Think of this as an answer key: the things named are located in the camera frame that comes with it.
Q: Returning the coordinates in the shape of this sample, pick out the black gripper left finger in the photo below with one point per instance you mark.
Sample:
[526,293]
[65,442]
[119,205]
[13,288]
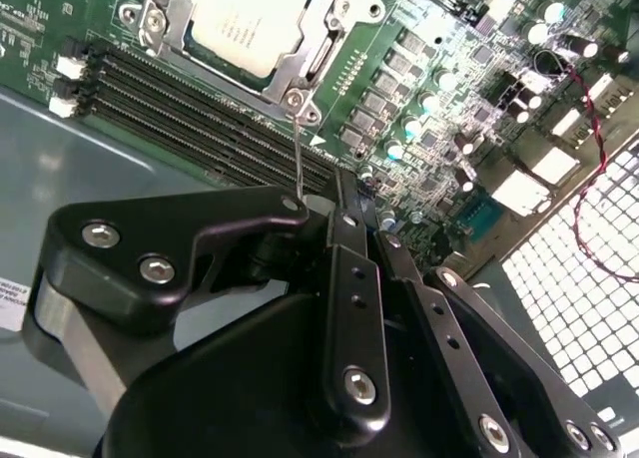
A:
[150,218]

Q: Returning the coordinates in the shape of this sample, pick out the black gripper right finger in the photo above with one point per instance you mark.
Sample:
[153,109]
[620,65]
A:
[464,378]

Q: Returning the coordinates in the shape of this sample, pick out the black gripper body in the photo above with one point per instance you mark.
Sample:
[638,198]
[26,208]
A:
[224,403]

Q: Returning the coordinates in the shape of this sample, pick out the thin metal locking lever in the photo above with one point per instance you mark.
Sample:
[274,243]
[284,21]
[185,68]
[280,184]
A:
[298,158]

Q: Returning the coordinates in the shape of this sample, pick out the metal socket cover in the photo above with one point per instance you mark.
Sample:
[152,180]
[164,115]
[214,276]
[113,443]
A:
[175,24]

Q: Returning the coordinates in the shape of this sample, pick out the silver CPU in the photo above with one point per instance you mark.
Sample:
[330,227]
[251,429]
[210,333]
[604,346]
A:
[239,29]

